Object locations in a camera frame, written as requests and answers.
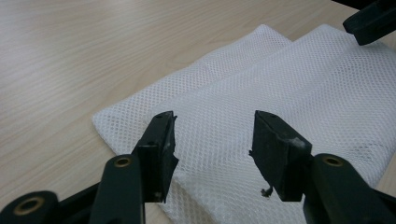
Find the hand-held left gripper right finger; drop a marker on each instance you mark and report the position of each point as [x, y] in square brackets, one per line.
[280, 161]

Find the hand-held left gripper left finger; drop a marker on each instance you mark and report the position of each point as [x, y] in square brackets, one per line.
[155, 161]

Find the white mesh laundry bag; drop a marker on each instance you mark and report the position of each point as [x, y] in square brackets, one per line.
[236, 87]

